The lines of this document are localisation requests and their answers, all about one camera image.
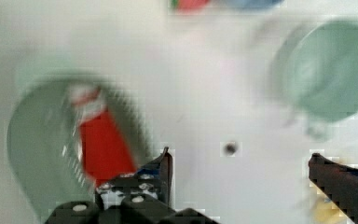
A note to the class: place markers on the green mug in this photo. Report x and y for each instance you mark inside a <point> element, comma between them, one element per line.
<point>315,73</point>

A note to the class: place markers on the green oval strainer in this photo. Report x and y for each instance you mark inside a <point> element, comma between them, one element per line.
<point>43,136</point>

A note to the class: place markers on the red toy strawberry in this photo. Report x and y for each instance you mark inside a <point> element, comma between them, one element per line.
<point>188,4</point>

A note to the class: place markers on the peeled toy banana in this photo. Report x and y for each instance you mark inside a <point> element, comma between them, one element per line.
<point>323,210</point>

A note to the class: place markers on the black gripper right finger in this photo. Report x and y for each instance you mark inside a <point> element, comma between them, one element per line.
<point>338,182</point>

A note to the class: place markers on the red ketchup bottle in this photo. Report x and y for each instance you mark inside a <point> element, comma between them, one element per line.
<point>104,151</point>

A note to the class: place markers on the blue cup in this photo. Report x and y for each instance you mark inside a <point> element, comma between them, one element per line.
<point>251,4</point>

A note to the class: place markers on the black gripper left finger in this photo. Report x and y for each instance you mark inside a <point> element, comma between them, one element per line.
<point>139,198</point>

